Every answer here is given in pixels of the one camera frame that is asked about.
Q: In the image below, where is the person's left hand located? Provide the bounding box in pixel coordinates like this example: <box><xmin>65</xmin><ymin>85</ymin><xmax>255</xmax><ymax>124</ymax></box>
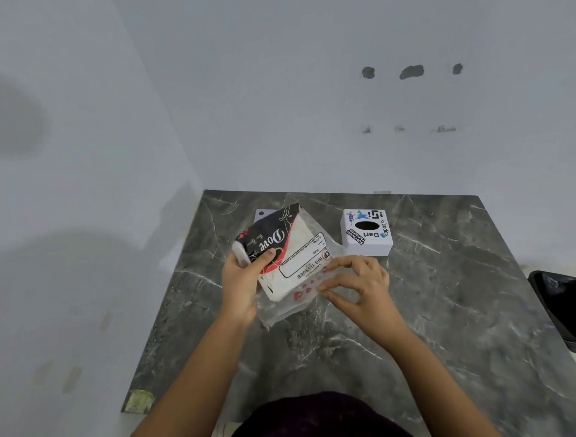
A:
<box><xmin>220</xmin><ymin>248</ymin><xmax>277</xmax><ymax>328</ymax></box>

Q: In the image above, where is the person's dark clothing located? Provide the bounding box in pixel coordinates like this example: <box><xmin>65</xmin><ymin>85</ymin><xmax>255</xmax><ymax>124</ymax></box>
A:
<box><xmin>232</xmin><ymin>391</ymin><xmax>414</xmax><ymax>437</ymax></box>

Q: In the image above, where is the person's left forearm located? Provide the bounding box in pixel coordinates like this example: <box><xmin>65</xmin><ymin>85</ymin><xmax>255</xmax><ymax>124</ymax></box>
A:
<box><xmin>130</xmin><ymin>311</ymin><xmax>259</xmax><ymax>437</ymax></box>

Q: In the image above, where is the person's right hand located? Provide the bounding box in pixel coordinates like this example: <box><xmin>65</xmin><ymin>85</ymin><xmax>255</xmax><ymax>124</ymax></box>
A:
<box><xmin>317</xmin><ymin>255</ymin><xmax>407</xmax><ymax>348</ymax></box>

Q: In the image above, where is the black object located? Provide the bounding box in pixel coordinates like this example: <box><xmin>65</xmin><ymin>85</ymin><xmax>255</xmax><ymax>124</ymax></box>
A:
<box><xmin>527</xmin><ymin>270</ymin><xmax>576</xmax><ymax>354</ymax></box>

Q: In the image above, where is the person's right forearm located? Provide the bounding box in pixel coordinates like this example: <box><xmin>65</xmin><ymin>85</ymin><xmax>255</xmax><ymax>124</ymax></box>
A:
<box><xmin>360</xmin><ymin>325</ymin><xmax>504</xmax><ymax>437</ymax></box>

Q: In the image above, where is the white square box with hole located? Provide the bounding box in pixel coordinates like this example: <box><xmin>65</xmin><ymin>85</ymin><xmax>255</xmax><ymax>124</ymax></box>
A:
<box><xmin>342</xmin><ymin>208</ymin><xmax>394</xmax><ymax>257</ymax></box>

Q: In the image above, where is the black white plastic tissue pack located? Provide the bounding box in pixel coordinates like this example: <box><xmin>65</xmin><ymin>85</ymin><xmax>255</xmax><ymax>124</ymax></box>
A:
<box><xmin>232</xmin><ymin>203</ymin><xmax>343</xmax><ymax>330</ymax></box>

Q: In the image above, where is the yellowish tape patch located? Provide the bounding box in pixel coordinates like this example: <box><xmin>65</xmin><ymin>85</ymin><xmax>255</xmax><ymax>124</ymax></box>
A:
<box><xmin>125</xmin><ymin>389</ymin><xmax>155</xmax><ymax>413</ymax></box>

